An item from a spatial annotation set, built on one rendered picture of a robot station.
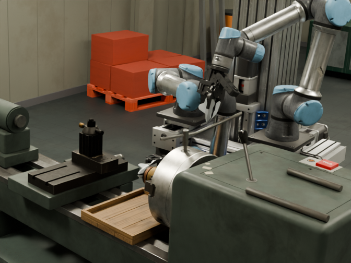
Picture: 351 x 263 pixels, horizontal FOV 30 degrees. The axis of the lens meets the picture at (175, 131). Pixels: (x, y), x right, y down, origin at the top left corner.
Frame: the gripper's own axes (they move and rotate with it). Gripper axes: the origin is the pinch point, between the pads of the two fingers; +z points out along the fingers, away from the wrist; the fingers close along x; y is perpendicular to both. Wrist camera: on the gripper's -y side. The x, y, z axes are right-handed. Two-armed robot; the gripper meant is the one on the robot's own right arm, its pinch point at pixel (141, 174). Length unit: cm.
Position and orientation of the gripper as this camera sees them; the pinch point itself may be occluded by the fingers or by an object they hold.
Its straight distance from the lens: 259.7
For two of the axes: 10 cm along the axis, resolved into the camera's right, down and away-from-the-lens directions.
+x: 0.5, -9.5, -3.1
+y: -7.2, -2.5, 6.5
